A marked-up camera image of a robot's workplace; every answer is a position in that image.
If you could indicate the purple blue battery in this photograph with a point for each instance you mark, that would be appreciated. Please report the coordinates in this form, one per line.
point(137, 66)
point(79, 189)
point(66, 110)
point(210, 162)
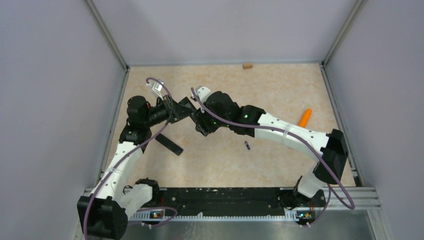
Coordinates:
point(247, 145)

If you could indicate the orange toy microphone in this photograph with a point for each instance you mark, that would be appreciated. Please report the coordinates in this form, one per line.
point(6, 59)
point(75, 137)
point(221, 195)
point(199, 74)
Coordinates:
point(305, 118)

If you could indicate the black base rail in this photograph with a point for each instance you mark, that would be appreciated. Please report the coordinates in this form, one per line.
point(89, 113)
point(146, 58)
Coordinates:
point(224, 201)

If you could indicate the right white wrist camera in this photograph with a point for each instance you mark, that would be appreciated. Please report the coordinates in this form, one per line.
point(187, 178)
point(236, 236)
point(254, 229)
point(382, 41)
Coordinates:
point(202, 92)

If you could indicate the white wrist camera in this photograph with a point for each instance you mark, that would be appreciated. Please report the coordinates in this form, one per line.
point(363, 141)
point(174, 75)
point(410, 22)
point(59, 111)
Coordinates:
point(202, 92)
point(156, 87)

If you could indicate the brown wooden block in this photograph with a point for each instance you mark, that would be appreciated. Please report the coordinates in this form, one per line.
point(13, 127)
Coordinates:
point(247, 65)

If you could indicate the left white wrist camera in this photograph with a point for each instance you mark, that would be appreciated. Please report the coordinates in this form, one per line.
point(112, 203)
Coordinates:
point(156, 87)

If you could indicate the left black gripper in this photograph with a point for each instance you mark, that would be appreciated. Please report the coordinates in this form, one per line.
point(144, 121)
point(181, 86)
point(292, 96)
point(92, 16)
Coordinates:
point(179, 111)

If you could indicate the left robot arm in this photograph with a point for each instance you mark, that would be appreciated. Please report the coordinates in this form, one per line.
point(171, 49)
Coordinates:
point(106, 211)

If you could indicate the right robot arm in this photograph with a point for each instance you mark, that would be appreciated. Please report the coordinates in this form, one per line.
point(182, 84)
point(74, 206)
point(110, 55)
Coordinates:
point(329, 150)

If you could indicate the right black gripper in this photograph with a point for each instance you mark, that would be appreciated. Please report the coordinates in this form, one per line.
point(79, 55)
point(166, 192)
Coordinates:
point(202, 124)

